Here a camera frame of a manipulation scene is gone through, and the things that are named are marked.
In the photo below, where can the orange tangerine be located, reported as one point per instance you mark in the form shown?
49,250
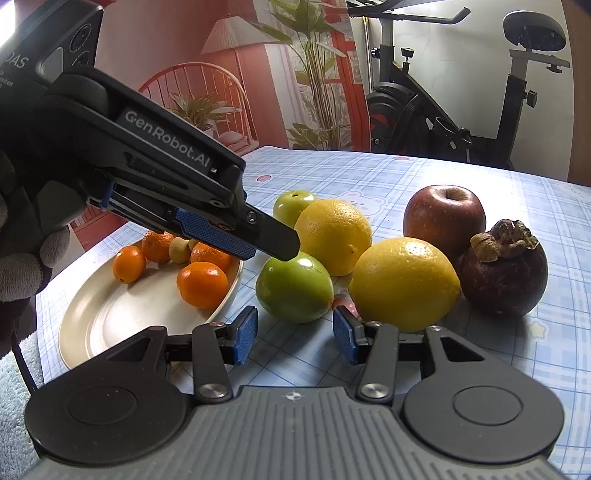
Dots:
157,245
129,264
212,258
202,285

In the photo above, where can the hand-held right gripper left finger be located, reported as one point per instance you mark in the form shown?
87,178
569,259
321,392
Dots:
244,337

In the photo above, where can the cream round plate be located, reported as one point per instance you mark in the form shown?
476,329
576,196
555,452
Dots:
120,318

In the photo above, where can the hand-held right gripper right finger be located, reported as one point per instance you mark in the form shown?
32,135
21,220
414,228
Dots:
345,337

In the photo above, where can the yellow lemon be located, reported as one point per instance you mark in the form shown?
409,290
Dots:
332,235
401,286

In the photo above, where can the light blue fluffy cloth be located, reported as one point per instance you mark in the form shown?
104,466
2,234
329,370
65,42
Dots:
18,415

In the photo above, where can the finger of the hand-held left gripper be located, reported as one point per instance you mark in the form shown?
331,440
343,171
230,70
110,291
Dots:
217,235
277,235

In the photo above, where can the wooden panel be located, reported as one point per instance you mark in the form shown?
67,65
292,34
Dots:
579,92

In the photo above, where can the black exercise bike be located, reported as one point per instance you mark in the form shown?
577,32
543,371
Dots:
415,110

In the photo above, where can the purple mangosteen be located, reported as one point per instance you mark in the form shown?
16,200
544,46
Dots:
503,284

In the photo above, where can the red apple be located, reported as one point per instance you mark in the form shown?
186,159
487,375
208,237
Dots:
438,221

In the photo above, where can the small yellow-green fruit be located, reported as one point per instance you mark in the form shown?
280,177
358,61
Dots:
193,243
179,250

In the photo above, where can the person's left hand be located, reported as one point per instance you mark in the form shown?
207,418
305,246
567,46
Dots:
27,286

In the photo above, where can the green jujube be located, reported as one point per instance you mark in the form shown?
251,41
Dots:
293,288
288,208

